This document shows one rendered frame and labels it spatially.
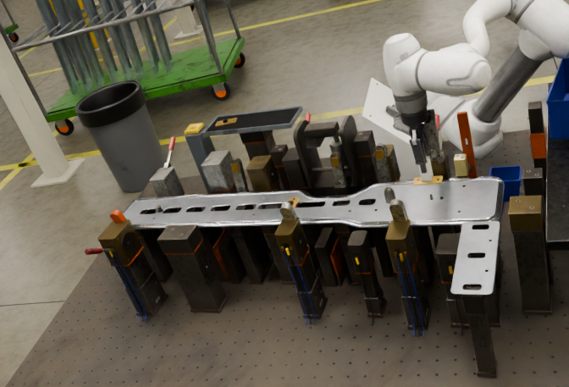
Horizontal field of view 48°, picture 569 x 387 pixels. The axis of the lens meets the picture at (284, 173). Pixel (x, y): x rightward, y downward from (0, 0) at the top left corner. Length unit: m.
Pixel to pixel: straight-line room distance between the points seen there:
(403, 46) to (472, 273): 0.60
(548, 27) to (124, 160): 3.39
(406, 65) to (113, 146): 3.33
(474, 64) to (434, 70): 0.10
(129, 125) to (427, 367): 3.28
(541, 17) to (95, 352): 1.83
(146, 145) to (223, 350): 2.85
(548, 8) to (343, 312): 1.12
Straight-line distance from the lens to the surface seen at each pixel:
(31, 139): 5.71
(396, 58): 1.71
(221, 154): 2.36
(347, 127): 2.12
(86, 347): 2.46
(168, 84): 6.04
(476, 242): 1.79
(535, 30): 2.13
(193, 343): 2.23
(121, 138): 4.72
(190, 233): 2.13
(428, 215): 1.91
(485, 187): 1.99
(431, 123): 2.02
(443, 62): 1.65
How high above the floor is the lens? 2.10
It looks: 28 degrees down
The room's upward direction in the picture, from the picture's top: 18 degrees counter-clockwise
